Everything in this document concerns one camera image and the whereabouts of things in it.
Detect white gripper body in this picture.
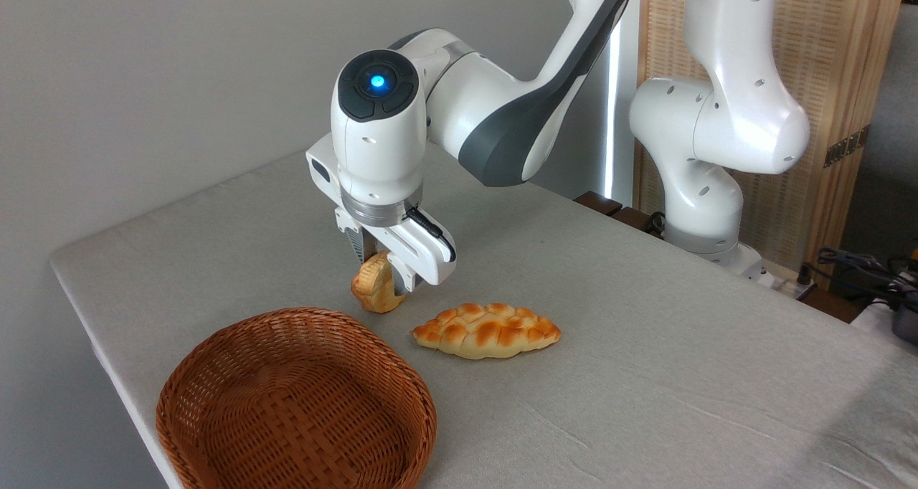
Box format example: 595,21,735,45
306,132,458,287

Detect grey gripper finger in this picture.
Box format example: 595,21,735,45
390,258,418,298
344,227,377,266

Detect round pale bread roll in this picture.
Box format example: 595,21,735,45
351,252,408,315

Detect braided golden bread loaf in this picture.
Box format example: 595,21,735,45
411,303,562,361

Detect brown woven wicker basket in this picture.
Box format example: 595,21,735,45
156,307,437,489

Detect dark brown wooden block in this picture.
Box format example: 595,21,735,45
574,191,665,236

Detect grey metal pot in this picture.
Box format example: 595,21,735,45
891,305,918,346

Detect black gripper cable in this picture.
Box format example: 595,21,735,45
402,204,458,263

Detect black cable bundle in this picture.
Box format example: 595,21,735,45
799,247,918,312

